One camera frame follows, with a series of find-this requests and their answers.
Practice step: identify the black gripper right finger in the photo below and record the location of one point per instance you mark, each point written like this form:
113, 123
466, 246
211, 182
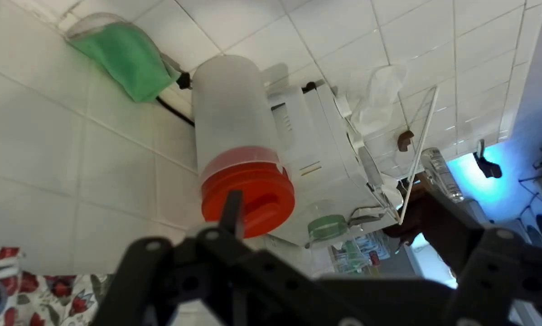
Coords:
463, 242

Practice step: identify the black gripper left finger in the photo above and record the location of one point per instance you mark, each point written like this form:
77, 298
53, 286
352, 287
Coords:
231, 211

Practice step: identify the green round lid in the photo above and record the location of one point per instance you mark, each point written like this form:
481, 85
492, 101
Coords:
327, 229

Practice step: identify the clear plastic jug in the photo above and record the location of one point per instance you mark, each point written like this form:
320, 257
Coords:
234, 110

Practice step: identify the clear acrylic panel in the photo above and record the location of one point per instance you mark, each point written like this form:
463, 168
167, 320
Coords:
425, 121

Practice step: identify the black power plug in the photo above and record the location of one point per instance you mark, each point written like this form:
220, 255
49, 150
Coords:
182, 81

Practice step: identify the clear plastic bag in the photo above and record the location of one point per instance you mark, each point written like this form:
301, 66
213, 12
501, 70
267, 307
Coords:
385, 85

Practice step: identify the green sponge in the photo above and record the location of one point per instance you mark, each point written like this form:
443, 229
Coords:
127, 57

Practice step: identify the floral curtain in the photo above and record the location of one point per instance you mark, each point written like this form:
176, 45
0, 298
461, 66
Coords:
17, 291

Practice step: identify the black camera on stand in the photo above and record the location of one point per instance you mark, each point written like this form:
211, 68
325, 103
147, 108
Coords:
488, 166

